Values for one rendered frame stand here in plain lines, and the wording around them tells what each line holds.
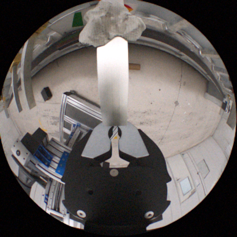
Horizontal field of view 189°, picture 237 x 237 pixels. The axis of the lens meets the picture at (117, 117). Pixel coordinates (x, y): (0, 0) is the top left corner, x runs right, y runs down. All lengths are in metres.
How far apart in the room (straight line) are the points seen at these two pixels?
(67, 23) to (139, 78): 0.90
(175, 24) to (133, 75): 0.79
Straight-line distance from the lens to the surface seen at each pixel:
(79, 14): 0.30
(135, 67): 0.89
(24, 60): 0.28
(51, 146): 0.61
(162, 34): 0.37
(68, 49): 1.05
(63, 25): 0.34
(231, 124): 0.23
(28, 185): 0.65
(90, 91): 1.00
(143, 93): 1.02
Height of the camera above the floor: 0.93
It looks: 60 degrees down
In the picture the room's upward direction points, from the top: 178 degrees clockwise
